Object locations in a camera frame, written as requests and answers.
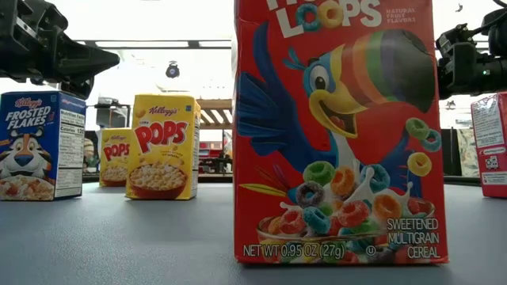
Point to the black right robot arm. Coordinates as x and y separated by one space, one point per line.
499 31

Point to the black room divider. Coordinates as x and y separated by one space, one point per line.
449 154

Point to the blue Frosted Flakes cereal box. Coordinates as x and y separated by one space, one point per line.
27 118

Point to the black ceiling spotlight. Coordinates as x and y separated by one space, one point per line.
172 71

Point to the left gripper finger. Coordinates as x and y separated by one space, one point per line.
79 88
83 61

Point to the wooden slatted shelf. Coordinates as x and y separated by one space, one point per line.
214 104

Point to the black metal frame stand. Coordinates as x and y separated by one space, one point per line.
115 106

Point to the person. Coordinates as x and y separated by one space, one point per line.
89 150

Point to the long ceiling light strip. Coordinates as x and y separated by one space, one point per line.
193 44

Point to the yellow Corn Pops cereal box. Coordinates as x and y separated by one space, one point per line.
113 152
162 138

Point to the red storage rack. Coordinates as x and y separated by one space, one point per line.
206 152

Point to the red Froot Loops cereal box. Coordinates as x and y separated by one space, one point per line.
491 130
356 170

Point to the black table frame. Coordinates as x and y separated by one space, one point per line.
216 178

